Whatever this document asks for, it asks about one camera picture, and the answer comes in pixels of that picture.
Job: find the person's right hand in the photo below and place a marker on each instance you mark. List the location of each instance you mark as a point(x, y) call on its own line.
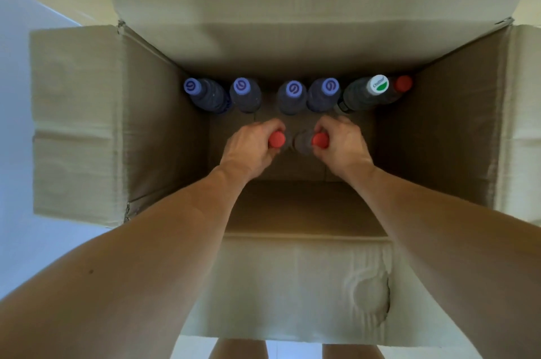
point(348, 147)

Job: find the person's left hand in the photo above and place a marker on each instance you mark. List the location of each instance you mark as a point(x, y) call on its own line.
point(247, 151)

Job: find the red cap water bottle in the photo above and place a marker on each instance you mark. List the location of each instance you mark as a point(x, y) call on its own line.
point(277, 139)
point(320, 140)

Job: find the group of bottles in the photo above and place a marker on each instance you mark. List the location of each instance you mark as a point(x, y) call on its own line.
point(245, 94)

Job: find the brown cardboard box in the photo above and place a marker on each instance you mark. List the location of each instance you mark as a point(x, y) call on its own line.
point(296, 287)

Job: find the person's right forearm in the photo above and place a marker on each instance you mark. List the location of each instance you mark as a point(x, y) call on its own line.
point(456, 253)

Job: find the person's left forearm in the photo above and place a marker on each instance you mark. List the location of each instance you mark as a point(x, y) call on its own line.
point(127, 265)

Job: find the person's left leg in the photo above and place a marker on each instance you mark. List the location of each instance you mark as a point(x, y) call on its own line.
point(238, 350)

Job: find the person's leg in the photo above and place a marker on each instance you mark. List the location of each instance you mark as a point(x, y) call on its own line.
point(353, 352)
point(238, 350)

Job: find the person's right leg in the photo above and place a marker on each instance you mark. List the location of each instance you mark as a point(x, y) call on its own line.
point(353, 352)

